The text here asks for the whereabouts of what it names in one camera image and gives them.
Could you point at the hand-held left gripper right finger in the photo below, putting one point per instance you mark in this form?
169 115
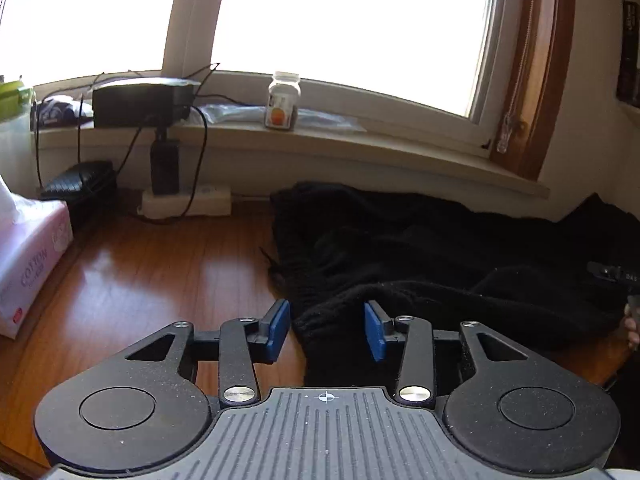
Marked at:
375 332

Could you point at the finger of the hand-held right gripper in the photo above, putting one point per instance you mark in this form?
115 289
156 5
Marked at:
602 271

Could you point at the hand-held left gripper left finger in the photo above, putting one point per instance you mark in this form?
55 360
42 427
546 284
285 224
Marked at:
279 330

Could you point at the black knit sweater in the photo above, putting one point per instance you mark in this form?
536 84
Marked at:
425 250

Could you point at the person's right hand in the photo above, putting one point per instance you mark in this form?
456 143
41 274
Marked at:
632 330

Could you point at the white power strip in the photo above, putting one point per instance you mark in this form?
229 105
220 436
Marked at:
210 200

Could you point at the window sill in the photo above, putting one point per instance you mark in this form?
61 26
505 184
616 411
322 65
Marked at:
400 155

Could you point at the black power adapter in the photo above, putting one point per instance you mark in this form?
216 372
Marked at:
165 165

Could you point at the clear plastic bag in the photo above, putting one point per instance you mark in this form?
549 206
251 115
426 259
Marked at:
320 119

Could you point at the wooden window trim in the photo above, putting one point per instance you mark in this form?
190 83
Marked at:
550 60

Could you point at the row of books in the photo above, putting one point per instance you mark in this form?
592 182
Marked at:
629 55

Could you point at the glass jar white lid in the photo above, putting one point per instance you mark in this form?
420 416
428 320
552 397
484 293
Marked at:
282 105

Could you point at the black case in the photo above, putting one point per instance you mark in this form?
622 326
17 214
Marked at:
80 185

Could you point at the pink tissue box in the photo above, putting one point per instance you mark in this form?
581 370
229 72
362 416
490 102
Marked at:
30 270

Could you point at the black router box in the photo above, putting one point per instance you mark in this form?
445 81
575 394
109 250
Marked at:
142 102

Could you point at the window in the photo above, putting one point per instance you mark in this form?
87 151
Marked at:
350 25

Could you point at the blue white packet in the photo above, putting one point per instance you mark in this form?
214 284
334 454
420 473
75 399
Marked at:
55 112

